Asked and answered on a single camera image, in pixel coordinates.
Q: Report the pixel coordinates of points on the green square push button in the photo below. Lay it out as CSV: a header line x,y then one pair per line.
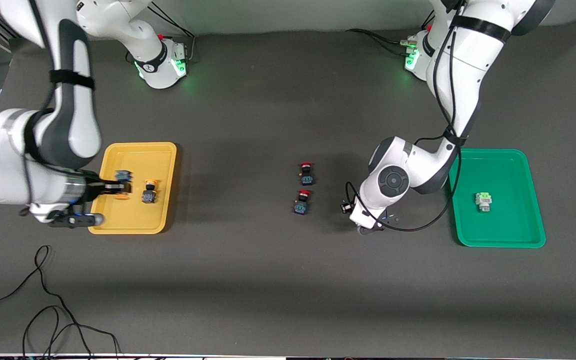
x,y
484,201

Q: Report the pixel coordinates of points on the small yellow push button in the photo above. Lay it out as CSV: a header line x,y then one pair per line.
x,y
149,192

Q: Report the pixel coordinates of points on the red push button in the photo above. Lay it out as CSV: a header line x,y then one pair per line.
x,y
302,202
306,173

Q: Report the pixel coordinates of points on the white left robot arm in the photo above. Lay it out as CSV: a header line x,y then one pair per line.
x,y
468,65

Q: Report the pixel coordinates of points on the yellow plastic tray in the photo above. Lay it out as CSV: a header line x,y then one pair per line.
x,y
160,215

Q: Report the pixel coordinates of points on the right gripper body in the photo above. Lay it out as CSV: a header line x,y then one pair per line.
x,y
91,190

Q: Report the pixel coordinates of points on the large yellow mushroom button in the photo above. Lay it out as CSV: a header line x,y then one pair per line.
x,y
123,175

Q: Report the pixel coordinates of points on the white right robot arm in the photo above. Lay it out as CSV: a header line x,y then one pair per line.
x,y
73,120

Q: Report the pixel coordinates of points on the dark grey table mat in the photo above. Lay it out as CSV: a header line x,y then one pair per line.
x,y
288,300

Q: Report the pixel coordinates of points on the green plastic tray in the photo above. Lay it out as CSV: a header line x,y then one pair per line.
x,y
513,220

